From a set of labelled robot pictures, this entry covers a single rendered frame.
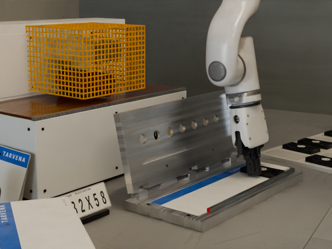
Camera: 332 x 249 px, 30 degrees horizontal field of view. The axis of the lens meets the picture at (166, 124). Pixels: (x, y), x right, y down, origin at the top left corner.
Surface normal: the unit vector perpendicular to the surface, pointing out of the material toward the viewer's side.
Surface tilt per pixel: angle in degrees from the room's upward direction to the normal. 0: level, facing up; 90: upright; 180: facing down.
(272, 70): 90
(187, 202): 0
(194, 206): 0
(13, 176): 69
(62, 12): 90
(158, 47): 90
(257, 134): 76
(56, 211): 0
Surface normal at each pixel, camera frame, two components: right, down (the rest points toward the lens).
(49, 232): 0.01, -0.98
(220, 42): -0.43, 0.00
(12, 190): -0.62, -0.21
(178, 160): 0.77, -0.09
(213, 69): -0.60, 0.18
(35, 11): 0.90, 0.10
